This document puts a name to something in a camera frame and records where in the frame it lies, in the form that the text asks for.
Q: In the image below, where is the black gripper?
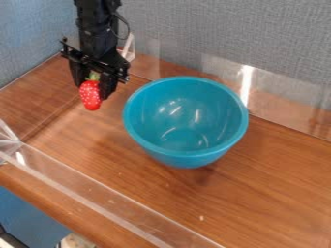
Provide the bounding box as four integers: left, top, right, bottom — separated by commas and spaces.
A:
62, 37, 131, 100

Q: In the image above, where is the red toy strawberry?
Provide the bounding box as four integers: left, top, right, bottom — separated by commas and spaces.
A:
79, 72, 103, 110

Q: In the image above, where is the blue plastic bowl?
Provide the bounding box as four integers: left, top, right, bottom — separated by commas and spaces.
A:
123, 77, 248, 169

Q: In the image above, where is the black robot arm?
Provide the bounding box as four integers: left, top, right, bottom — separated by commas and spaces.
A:
62, 0, 131, 100

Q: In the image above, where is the clear acrylic front barrier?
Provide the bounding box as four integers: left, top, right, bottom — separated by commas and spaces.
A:
0, 120, 226, 248

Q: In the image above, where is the clear acrylic barrier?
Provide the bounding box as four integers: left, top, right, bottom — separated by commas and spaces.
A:
131, 34, 331, 141
0, 120, 226, 248

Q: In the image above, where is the clear acrylic back barrier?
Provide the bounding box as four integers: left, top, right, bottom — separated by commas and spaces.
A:
131, 34, 331, 141

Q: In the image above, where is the clear acrylic corner bracket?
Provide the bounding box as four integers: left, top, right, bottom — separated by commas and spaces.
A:
118, 34, 136, 62

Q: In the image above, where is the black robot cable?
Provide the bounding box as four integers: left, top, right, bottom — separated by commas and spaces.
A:
112, 11, 132, 41

